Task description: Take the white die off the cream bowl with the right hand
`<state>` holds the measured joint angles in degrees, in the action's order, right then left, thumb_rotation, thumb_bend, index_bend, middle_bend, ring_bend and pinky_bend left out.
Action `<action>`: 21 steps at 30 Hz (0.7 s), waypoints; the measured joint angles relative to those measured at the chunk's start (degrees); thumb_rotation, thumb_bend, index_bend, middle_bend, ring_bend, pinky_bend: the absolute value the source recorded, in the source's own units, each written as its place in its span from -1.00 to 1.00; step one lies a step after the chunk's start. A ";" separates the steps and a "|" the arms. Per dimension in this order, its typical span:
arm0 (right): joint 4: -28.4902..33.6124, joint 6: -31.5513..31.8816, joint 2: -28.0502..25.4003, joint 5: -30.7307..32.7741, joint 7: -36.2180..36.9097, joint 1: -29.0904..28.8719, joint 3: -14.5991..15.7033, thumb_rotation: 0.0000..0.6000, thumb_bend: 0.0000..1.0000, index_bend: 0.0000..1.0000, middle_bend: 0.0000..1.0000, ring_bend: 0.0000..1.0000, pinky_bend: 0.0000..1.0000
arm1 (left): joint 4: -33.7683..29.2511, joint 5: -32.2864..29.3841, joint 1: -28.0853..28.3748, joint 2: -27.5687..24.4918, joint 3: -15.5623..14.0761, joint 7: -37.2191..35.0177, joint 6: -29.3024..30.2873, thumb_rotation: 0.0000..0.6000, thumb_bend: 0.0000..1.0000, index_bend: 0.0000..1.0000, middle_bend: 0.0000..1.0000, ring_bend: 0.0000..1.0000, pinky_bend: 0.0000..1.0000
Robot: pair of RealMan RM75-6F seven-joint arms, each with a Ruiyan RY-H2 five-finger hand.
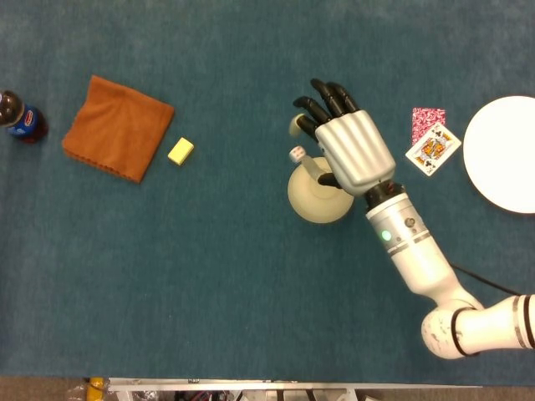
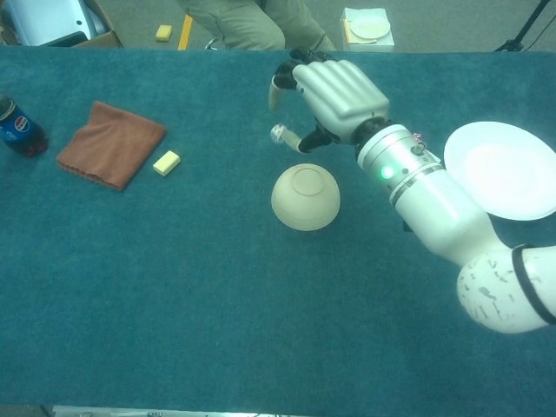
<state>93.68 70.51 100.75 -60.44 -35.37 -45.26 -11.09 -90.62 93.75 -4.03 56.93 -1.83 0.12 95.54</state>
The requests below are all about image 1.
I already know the folded brown cloth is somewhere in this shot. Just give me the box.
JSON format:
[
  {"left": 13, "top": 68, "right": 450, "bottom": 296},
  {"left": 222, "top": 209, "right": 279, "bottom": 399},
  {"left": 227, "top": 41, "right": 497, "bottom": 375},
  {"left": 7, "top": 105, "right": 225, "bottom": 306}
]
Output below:
[{"left": 61, "top": 74, "right": 176, "bottom": 184}]

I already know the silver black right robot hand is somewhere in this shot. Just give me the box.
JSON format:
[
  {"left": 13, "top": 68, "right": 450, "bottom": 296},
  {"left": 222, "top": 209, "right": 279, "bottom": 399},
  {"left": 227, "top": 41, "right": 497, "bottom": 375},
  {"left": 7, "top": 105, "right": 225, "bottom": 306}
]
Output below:
[{"left": 289, "top": 78, "right": 397, "bottom": 197}]

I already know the king of clubs card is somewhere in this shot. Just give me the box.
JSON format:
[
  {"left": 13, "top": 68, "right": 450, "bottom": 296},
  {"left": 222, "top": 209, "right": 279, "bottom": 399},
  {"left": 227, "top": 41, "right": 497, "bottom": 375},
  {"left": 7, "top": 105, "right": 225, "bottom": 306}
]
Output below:
[{"left": 405, "top": 123, "right": 462, "bottom": 177}]

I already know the red-backed playing card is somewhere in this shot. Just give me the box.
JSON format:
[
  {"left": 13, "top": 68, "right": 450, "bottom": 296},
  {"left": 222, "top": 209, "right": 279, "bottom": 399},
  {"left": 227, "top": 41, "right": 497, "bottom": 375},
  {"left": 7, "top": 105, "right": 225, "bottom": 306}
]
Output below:
[{"left": 411, "top": 107, "right": 447, "bottom": 146}]

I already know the white metal base frame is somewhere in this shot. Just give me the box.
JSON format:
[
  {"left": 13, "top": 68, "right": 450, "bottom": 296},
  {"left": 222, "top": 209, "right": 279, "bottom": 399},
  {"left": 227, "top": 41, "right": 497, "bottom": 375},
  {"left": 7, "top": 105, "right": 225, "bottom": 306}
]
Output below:
[{"left": 106, "top": 378, "right": 482, "bottom": 401}]

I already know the yellow sponge block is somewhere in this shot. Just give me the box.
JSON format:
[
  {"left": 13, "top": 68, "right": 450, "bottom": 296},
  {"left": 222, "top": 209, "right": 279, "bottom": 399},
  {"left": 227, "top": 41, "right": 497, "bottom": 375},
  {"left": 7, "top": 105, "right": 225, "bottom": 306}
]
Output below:
[{"left": 167, "top": 137, "right": 196, "bottom": 166}]

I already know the pepsi cola bottle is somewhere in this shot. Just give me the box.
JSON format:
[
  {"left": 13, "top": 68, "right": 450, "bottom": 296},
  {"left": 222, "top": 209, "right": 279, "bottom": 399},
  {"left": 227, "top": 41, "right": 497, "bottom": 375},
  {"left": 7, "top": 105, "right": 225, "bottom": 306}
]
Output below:
[{"left": 0, "top": 89, "right": 48, "bottom": 145}]

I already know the large white round plate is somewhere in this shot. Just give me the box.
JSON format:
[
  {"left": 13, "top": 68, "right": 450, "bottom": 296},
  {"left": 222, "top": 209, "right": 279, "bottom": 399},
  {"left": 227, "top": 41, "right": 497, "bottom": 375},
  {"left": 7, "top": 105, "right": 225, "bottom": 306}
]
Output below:
[{"left": 462, "top": 95, "right": 535, "bottom": 215}]

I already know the cream upturned bowl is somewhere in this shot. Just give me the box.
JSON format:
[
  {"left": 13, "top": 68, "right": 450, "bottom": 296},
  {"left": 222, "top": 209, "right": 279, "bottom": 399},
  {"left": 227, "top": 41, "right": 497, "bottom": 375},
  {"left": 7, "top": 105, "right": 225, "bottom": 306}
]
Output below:
[{"left": 287, "top": 156, "right": 355, "bottom": 225}]

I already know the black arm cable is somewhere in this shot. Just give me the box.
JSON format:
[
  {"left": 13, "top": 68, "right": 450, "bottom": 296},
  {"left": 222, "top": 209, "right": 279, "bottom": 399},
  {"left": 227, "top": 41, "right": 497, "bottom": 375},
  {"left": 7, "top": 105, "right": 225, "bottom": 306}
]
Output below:
[{"left": 449, "top": 261, "right": 523, "bottom": 296}]

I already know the teal felt table cover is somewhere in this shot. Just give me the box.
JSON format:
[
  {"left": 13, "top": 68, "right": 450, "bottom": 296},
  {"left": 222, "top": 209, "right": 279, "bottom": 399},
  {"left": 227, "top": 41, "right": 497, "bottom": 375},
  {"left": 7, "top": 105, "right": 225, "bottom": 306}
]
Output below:
[{"left": 0, "top": 0, "right": 535, "bottom": 388}]

